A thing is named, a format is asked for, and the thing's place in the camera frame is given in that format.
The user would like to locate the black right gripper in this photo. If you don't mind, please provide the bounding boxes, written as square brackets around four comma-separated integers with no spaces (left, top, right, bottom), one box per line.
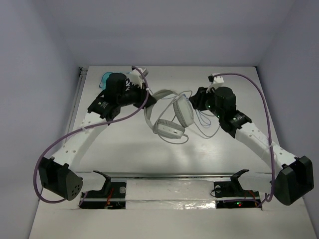
[188,86,223,119]

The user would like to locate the grey headphone cable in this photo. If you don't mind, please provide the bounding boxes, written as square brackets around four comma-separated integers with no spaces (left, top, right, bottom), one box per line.
[154,91,222,144]

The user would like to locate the white over-ear headphones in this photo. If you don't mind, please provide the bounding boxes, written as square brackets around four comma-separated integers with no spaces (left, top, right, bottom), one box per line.
[144,89,194,139]

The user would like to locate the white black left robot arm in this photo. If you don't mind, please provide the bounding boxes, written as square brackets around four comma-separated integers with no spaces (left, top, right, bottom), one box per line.
[33,67,155,204]

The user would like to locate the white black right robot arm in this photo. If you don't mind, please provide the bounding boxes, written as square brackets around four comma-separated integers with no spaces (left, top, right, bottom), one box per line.
[190,87,314,206]

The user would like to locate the teal cat-ear headphones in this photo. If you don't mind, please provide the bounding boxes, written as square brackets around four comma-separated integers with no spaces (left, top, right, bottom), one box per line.
[98,71,133,90]

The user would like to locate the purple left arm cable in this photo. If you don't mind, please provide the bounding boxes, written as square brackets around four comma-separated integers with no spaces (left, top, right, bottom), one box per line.
[33,66,150,207]

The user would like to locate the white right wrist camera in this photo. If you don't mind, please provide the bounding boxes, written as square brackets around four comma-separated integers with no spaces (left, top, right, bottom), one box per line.
[208,74,224,87]

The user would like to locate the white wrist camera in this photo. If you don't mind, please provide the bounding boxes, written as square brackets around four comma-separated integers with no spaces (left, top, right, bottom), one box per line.
[129,67,149,87]
[208,74,224,87]

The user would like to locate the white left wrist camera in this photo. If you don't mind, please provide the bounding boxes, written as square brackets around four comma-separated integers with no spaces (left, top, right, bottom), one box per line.
[129,67,149,87]

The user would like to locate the aluminium rail at table front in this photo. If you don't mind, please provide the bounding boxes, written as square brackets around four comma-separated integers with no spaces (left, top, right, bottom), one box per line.
[104,170,275,180]

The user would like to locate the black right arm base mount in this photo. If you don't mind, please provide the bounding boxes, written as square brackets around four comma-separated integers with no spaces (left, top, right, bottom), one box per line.
[210,169,262,209]

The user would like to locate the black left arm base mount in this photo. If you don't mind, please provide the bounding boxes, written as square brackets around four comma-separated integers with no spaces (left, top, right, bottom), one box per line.
[78,170,127,210]

